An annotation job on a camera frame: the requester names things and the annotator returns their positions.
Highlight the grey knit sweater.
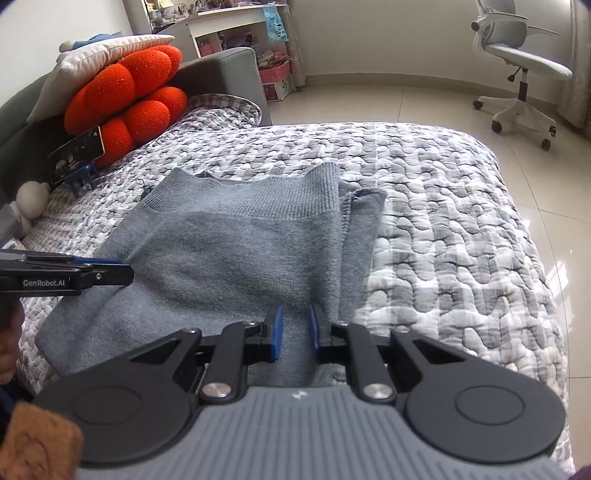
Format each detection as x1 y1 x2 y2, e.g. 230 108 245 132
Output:
36 162 386 387

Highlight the person left hand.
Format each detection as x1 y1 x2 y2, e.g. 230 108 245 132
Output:
0 300 25 385

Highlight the white plush toy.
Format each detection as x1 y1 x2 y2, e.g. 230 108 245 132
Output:
9 181 50 238

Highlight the blue phone stand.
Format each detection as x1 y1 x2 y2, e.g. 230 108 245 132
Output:
64 161 98 198

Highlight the smartphone on stand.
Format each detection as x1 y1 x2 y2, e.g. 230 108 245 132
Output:
48 126 105 185

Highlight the dark grey sofa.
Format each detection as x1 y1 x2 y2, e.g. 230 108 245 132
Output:
1 44 271 204

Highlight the grey patterned quilt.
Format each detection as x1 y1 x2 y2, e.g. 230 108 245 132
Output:
26 104 565 479

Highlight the orange pumpkin plush cushion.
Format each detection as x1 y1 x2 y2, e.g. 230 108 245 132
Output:
64 45 187 169

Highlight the brown fuzzy sleeve cuff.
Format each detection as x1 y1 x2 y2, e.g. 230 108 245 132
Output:
1 402 84 480

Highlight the white pillow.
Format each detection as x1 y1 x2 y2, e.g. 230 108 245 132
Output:
26 34 175 124

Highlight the blue plush toy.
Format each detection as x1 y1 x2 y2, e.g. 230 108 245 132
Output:
58 33 120 53

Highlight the white desk with shelves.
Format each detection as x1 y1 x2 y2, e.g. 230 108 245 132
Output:
123 0 307 88

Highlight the pink storage basket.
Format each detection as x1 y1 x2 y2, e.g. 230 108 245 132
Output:
259 60 291 84

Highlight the teal hanging bag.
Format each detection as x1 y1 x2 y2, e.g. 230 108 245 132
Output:
263 4 288 43

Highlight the grey curtain right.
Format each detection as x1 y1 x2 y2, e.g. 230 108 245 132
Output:
558 1 591 138

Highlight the grey office chair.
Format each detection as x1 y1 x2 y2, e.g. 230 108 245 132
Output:
471 0 573 151

